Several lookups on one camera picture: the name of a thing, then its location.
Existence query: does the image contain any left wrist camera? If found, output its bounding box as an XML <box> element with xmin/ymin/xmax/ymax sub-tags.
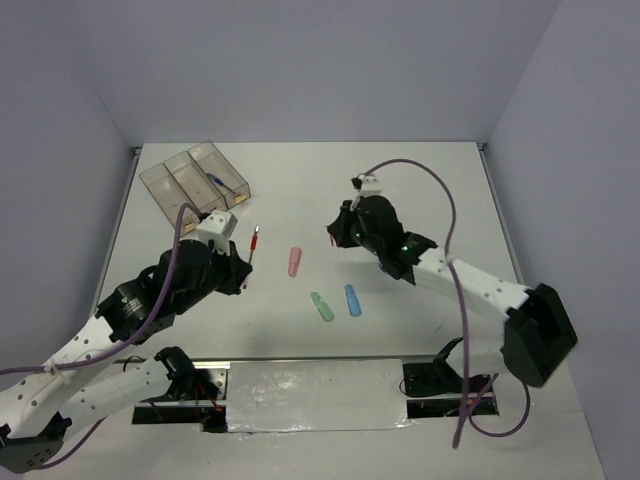
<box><xmin>195</xmin><ymin>210</ymin><xmax>238</xmax><ymax>250</ymax></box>

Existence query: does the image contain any green correction tape case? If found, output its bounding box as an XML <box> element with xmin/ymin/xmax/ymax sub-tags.
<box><xmin>310</xmin><ymin>291</ymin><xmax>335</xmax><ymax>322</ymax></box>

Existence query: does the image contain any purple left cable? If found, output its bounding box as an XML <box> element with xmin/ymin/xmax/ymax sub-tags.
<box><xmin>0</xmin><ymin>202</ymin><xmax>204</xmax><ymax>469</ymax></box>

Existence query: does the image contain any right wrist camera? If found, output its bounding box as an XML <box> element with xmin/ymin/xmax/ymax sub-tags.
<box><xmin>350</xmin><ymin>173</ymin><xmax>382</xmax><ymax>211</ymax></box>

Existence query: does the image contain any red gel pen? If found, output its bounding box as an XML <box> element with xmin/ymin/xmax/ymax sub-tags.
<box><xmin>243</xmin><ymin>224</ymin><xmax>260</xmax><ymax>290</ymax></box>

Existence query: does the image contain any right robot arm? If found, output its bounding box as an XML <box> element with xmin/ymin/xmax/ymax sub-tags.
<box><xmin>327</xmin><ymin>195</ymin><xmax>577</xmax><ymax>391</ymax></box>

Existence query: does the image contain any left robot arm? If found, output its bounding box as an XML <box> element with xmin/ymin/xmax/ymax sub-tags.
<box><xmin>1</xmin><ymin>240</ymin><xmax>252</xmax><ymax>474</ymax></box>

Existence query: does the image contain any blue correction tape case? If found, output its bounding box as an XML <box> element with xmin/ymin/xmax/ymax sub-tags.
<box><xmin>344</xmin><ymin>284</ymin><xmax>362</xmax><ymax>317</ymax></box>

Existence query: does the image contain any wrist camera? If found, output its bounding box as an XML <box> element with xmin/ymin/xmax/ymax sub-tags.
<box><xmin>195</xmin><ymin>210</ymin><xmax>238</xmax><ymax>250</ymax></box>
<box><xmin>350</xmin><ymin>173</ymin><xmax>382</xmax><ymax>211</ymax></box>

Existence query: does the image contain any silver tape sheet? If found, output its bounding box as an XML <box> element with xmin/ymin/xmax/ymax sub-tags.
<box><xmin>226</xmin><ymin>359</ymin><xmax>411</xmax><ymax>433</ymax></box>

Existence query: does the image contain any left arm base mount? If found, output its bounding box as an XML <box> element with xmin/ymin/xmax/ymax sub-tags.
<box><xmin>132</xmin><ymin>347</ymin><xmax>230</xmax><ymax>433</ymax></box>

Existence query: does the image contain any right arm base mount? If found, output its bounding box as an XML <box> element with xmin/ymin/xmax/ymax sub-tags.
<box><xmin>398</xmin><ymin>337</ymin><xmax>500</xmax><ymax>419</ymax></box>

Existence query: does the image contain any blue gel pen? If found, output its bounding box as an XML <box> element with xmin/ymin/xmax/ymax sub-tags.
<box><xmin>206</xmin><ymin>173</ymin><xmax>235</xmax><ymax>192</ymax></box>

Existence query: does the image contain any clear three-compartment organizer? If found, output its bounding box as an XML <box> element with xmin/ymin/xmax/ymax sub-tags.
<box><xmin>139</xmin><ymin>141</ymin><xmax>251</xmax><ymax>236</ymax></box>

